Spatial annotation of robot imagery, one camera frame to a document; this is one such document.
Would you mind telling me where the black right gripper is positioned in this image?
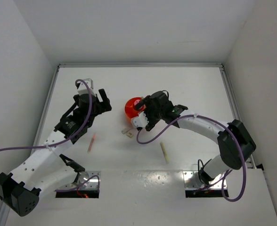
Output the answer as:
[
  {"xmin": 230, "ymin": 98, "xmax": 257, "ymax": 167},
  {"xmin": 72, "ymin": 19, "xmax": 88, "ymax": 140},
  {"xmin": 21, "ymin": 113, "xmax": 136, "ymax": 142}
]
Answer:
[{"xmin": 135, "ymin": 96, "xmax": 164, "ymax": 131}]

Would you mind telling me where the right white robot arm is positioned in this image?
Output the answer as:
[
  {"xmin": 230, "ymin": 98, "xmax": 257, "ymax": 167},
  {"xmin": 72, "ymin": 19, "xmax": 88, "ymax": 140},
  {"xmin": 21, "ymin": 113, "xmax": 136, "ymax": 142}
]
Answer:
[{"xmin": 131, "ymin": 91, "xmax": 256, "ymax": 187}]

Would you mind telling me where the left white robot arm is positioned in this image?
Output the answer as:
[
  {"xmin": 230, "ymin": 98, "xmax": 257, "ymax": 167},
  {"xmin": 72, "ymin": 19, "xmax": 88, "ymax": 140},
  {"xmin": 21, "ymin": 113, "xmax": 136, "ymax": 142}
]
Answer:
[{"xmin": 0, "ymin": 89, "xmax": 112, "ymax": 217}]

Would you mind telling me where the orange round divided container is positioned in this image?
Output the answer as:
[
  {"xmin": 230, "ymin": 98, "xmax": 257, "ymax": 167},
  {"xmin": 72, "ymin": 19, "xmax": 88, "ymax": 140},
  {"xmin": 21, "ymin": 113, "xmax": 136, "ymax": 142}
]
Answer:
[{"xmin": 124, "ymin": 97, "xmax": 145, "ymax": 123}]

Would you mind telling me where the grey white eraser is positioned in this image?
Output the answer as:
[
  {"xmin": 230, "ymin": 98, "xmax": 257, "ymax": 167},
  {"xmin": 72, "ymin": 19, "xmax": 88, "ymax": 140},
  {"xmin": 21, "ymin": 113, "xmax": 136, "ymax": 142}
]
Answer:
[{"xmin": 122, "ymin": 128, "xmax": 131, "ymax": 134}]

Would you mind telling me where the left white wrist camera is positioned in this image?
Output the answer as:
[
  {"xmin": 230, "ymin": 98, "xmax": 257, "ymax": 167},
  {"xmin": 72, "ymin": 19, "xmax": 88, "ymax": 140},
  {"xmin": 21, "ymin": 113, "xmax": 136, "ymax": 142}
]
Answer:
[{"xmin": 75, "ymin": 78, "xmax": 95, "ymax": 96}]

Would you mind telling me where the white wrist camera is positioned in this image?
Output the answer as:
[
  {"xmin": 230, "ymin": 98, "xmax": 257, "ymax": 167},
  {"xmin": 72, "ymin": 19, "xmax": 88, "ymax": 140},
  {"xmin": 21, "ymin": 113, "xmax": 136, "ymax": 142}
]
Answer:
[
  {"xmin": 131, "ymin": 112, "xmax": 149, "ymax": 129},
  {"xmin": 75, "ymin": 78, "xmax": 95, "ymax": 96}
]

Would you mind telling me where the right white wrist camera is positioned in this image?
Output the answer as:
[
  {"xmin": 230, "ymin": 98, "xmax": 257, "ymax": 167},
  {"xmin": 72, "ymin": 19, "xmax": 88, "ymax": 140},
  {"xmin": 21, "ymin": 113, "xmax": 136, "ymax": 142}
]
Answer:
[{"xmin": 131, "ymin": 112, "xmax": 149, "ymax": 129}]

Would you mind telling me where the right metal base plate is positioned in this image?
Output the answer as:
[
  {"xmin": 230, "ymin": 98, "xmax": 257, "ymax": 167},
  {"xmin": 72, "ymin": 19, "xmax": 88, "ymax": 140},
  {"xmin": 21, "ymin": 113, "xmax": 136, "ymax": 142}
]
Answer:
[{"xmin": 183, "ymin": 170, "xmax": 224, "ymax": 191}]

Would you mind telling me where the metal base plate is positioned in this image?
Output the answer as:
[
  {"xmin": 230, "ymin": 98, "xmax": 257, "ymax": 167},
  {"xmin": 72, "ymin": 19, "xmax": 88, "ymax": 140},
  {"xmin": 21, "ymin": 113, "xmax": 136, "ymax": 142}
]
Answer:
[
  {"xmin": 55, "ymin": 171, "xmax": 101, "ymax": 193},
  {"xmin": 183, "ymin": 170, "xmax": 224, "ymax": 191}
]

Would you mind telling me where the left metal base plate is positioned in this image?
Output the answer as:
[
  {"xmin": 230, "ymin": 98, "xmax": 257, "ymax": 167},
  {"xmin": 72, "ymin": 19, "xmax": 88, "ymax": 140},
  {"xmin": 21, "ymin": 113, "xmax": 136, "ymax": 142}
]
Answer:
[{"xmin": 55, "ymin": 171, "xmax": 101, "ymax": 193}]

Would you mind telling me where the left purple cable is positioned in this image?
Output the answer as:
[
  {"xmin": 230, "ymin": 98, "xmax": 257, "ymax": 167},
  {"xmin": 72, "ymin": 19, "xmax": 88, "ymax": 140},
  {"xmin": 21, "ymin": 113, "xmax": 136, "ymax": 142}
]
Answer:
[{"xmin": 0, "ymin": 79, "xmax": 100, "ymax": 193}]

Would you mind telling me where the purple cable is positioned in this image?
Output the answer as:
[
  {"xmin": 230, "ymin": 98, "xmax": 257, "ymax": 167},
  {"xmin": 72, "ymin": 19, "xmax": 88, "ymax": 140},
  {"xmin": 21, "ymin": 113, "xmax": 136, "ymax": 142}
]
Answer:
[
  {"xmin": 0, "ymin": 79, "xmax": 100, "ymax": 193},
  {"xmin": 136, "ymin": 114, "xmax": 247, "ymax": 202}
]

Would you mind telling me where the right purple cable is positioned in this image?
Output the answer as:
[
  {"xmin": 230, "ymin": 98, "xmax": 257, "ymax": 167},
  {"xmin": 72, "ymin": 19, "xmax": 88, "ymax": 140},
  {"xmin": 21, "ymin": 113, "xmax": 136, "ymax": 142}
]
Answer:
[{"xmin": 136, "ymin": 114, "xmax": 247, "ymax": 202}]

